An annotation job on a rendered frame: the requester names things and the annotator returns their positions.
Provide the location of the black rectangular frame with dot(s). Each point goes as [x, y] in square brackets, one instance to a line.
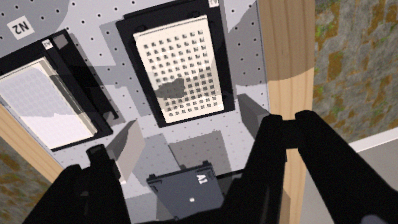
[60, 51]
[167, 13]

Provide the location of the white label with black n2 text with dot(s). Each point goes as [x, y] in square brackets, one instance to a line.
[20, 27]

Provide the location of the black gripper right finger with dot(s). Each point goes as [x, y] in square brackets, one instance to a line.
[353, 192]

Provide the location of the grey perforated plate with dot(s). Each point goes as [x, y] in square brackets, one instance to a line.
[221, 139]

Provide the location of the white multi-well plate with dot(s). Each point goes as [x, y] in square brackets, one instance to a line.
[187, 87]

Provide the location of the white rectangular plate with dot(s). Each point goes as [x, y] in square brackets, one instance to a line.
[41, 99]

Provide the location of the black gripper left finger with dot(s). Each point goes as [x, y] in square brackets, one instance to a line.
[109, 168]

